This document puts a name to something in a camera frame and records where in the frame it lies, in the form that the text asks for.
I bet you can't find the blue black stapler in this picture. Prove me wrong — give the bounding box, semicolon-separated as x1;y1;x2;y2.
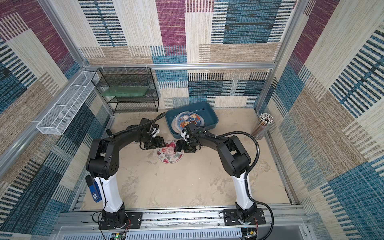
86;176;102;203

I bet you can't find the black wire mesh shelf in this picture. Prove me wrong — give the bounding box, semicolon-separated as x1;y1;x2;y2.
91;67;160;114

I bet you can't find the blue red car coaster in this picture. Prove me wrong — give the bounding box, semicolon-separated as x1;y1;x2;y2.
176;111;205;130

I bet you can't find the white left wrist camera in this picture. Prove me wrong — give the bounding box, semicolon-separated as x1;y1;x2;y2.
151;124;160;138

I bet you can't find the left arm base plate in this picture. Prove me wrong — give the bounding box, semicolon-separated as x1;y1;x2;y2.
99;211;143;230

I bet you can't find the teal plastic storage box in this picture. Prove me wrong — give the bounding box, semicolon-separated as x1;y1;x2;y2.
165;102;219;139

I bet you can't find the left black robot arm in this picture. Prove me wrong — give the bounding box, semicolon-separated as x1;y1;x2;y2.
86;113;166;230

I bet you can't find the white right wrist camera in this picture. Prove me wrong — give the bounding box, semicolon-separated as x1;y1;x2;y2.
180;129;190;142

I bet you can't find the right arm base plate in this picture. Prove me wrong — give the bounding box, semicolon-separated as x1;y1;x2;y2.
223;208;266;226

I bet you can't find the white black marker pen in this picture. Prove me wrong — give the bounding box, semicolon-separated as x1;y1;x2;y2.
106;129;114;137

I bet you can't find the white wire mesh basket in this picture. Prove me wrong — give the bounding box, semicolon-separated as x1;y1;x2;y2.
36;71;95;136

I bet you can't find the pink cartoon coaster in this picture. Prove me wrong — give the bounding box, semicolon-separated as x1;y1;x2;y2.
171;118;181;134

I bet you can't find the red rose floral coaster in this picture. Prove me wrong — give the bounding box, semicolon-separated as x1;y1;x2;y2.
157;140;185;164

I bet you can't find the aluminium front rail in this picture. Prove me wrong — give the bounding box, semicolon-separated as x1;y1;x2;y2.
50;205;310;232

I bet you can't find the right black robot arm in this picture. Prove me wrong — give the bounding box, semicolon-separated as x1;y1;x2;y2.
175;124;275;240

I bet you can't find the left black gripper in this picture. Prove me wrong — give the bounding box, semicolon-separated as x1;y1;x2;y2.
142;136;168;151

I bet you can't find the cup of patterned sticks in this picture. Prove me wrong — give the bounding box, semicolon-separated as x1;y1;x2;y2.
251;113;274;140

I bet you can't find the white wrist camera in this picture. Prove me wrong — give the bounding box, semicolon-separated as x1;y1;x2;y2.
151;124;160;138
180;129;190;142

